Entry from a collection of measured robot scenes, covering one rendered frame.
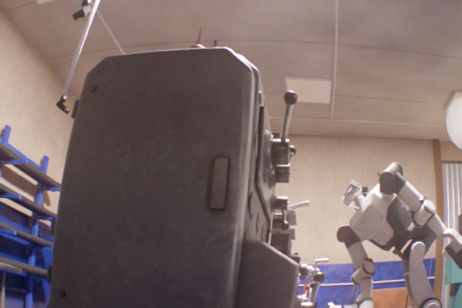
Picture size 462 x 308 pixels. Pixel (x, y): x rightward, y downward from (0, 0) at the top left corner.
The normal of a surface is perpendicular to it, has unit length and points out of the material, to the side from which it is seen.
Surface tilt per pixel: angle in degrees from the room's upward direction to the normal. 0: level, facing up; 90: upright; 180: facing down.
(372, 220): 124
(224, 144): 90
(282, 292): 90
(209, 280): 90
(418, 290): 90
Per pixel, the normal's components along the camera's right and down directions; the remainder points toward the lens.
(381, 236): -0.68, 0.28
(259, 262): -0.18, -0.36
